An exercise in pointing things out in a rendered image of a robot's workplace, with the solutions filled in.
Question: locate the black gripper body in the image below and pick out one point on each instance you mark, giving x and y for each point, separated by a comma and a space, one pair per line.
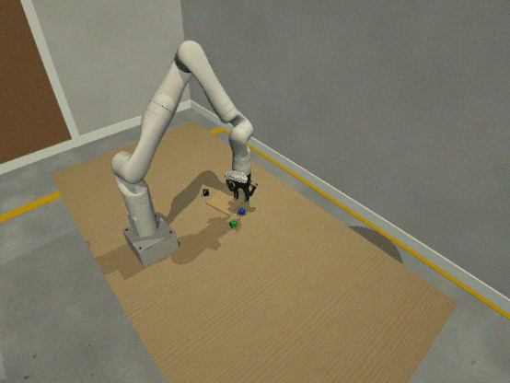
246, 184

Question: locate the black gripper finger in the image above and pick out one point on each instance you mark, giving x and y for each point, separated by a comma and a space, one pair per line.
232, 188
247, 192

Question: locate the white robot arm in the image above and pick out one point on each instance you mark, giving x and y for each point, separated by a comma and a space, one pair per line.
129, 169

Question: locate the tan flat mat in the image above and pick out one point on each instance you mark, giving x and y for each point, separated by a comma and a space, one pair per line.
225, 201

